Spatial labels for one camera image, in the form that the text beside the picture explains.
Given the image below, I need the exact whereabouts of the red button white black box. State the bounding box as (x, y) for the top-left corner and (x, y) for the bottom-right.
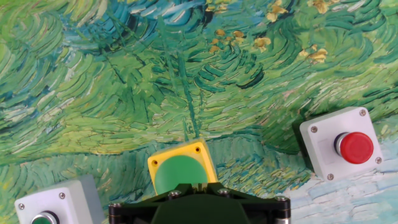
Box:
(298, 106), (384, 182)

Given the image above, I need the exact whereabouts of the painted landscape cloth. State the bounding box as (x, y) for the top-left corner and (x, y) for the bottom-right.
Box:
(0, 0), (398, 224)

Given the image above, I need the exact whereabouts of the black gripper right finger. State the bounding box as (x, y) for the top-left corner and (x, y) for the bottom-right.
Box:
(198, 182), (292, 224)

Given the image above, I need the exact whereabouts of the small green button grey box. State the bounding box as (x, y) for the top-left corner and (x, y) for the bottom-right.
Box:
(14, 174), (106, 224)

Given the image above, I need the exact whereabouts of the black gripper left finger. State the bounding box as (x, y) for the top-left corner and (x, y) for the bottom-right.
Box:
(108, 182), (200, 224)

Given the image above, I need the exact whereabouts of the green dome button yellow box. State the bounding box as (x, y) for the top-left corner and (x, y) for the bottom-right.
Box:
(147, 138), (219, 196)

